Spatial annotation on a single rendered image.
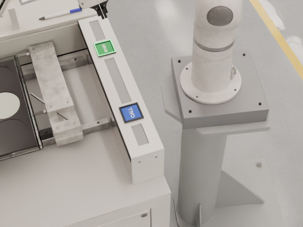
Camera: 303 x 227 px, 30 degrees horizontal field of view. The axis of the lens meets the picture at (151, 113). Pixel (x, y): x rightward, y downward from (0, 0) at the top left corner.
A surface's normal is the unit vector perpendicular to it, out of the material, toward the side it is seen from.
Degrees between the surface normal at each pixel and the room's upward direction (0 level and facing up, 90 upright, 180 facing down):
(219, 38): 96
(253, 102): 3
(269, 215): 0
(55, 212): 0
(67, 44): 90
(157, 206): 90
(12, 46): 90
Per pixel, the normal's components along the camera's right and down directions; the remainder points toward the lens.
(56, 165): -0.01, -0.60
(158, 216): 0.33, 0.75
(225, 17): 0.11, 0.75
